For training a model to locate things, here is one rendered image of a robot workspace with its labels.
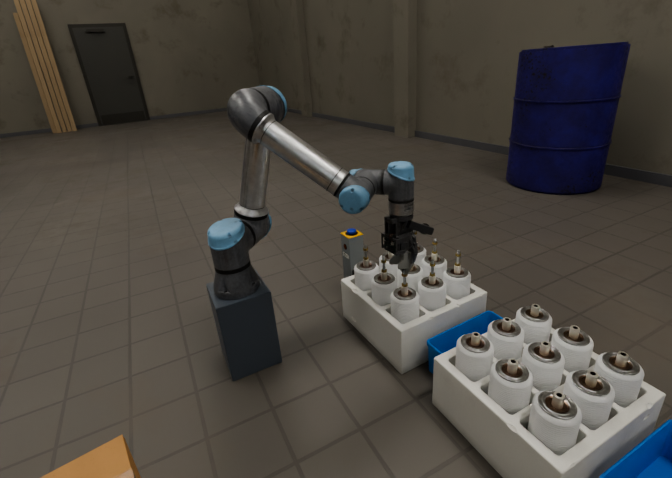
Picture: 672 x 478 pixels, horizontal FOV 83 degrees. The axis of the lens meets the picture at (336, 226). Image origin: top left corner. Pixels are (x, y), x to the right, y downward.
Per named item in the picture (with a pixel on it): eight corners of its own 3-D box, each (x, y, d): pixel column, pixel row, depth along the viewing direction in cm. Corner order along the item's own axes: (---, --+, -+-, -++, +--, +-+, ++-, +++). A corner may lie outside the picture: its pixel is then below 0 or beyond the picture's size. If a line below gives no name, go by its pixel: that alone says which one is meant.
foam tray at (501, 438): (549, 527, 84) (562, 474, 77) (431, 403, 116) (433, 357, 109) (648, 445, 99) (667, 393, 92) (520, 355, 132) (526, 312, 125)
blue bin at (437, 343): (447, 390, 120) (449, 360, 116) (424, 368, 129) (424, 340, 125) (511, 353, 133) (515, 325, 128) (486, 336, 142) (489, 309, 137)
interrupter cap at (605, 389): (596, 402, 84) (597, 400, 83) (564, 380, 90) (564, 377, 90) (617, 388, 87) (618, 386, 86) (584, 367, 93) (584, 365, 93)
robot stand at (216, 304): (233, 382, 130) (215, 309, 118) (222, 351, 145) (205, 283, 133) (282, 362, 137) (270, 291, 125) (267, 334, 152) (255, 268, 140)
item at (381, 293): (392, 310, 149) (391, 270, 142) (402, 324, 140) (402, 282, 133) (369, 315, 147) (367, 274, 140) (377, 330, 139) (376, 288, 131)
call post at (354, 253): (352, 302, 168) (348, 239, 155) (344, 295, 173) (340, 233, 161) (366, 297, 171) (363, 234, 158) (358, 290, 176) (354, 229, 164)
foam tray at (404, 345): (401, 375, 127) (401, 331, 120) (343, 316, 159) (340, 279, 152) (483, 332, 144) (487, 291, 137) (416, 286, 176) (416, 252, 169)
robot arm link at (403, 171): (387, 159, 114) (416, 160, 111) (388, 194, 118) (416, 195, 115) (382, 166, 107) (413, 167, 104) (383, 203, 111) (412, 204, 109)
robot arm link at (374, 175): (342, 175, 108) (380, 176, 105) (352, 165, 118) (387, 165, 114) (343, 201, 111) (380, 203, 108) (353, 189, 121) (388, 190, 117)
